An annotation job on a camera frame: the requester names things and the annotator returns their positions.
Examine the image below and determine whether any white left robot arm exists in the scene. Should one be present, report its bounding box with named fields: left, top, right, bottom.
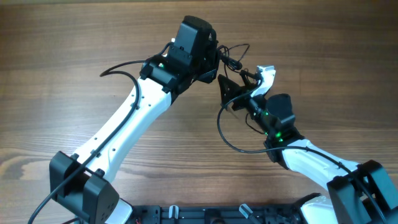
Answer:
left=49, top=16, right=220, bottom=223

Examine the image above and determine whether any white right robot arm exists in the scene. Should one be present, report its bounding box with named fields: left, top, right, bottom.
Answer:
left=218, top=67, right=397, bottom=223

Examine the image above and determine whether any thick black USB cable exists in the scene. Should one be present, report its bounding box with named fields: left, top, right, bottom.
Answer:
left=217, top=45, right=243, bottom=78

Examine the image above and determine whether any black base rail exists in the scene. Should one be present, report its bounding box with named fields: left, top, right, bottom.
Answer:
left=127, top=204, right=303, bottom=224

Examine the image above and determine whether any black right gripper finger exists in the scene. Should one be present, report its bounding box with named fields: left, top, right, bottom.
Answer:
left=218, top=75, right=245, bottom=106
left=239, top=70, right=259, bottom=87

